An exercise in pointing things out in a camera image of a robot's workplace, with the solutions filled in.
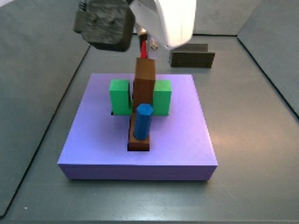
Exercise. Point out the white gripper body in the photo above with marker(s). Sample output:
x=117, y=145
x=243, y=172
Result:
x=167, y=19

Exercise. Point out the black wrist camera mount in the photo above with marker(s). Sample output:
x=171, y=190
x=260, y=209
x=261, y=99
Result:
x=105, y=22

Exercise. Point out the purple base board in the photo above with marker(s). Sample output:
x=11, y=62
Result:
x=100, y=152

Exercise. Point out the blue hexagonal peg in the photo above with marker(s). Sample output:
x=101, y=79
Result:
x=143, y=119

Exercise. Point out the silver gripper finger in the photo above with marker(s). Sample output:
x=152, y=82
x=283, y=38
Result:
x=141, y=33
x=151, y=48

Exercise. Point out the green U-shaped block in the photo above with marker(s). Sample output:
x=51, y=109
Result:
x=121, y=101

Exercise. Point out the red hexagonal peg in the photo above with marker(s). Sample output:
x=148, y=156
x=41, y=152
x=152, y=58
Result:
x=143, y=50

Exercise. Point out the black angle bracket holder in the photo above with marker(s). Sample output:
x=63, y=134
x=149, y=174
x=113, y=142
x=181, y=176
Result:
x=191, y=55

